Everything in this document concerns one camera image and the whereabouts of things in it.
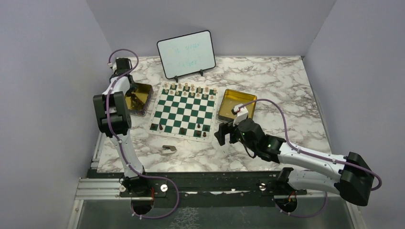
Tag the beige plastic clip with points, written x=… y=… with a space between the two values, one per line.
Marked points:
x=166 y=149

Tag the right gold tin box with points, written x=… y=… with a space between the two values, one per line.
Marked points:
x=230 y=99

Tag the small whiteboard on stand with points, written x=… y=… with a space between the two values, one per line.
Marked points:
x=187 y=54

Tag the left gold tin box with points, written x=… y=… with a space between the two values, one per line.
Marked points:
x=145 y=93

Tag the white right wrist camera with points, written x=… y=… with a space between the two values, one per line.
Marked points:
x=240 y=112

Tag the gold tin box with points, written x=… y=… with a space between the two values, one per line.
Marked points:
x=230 y=99
x=145 y=93

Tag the dark pieces in tin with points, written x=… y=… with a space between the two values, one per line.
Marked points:
x=135 y=102

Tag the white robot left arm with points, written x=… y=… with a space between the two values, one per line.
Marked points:
x=114 y=120

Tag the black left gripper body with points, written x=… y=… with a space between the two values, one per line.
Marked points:
x=133 y=86

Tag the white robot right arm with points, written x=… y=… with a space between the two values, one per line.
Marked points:
x=349 y=176

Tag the green white chess board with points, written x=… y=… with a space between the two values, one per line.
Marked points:
x=186 y=113

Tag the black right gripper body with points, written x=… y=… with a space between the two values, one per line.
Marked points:
x=238 y=136

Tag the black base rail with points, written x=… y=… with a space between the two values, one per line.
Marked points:
x=209 y=189

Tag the light chess pieces row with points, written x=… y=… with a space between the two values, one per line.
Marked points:
x=171 y=91

